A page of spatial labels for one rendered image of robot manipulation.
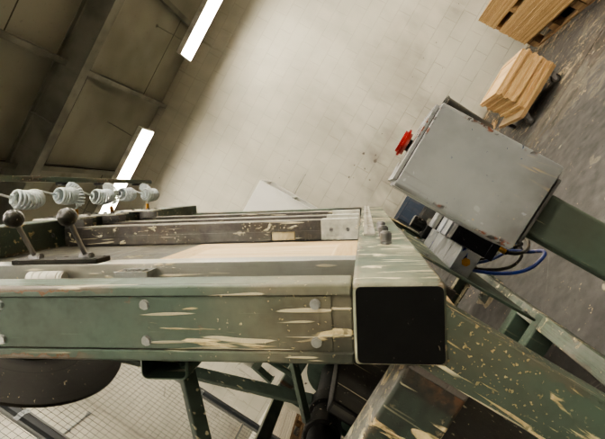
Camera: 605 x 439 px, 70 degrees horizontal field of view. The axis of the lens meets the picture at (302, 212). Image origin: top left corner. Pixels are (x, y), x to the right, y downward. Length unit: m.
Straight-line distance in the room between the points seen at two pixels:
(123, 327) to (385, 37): 6.28
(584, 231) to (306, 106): 5.99
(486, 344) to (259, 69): 6.34
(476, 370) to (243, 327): 0.31
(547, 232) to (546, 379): 0.18
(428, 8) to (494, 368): 6.46
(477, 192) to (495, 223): 0.04
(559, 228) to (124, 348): 0.62
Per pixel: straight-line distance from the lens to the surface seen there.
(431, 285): 0.58
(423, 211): 5.33
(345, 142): 6.38
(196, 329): 0.64
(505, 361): 0.63
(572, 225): 0.65
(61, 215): 0.96
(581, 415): 0.69
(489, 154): 0.58
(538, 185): 0.60
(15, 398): 1.87
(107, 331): 0.70
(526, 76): 4.18
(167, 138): 7.05
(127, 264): 0.95
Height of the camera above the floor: 0.96
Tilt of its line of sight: 5 degrees up
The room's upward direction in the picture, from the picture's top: 60 degrees counter-clockwise
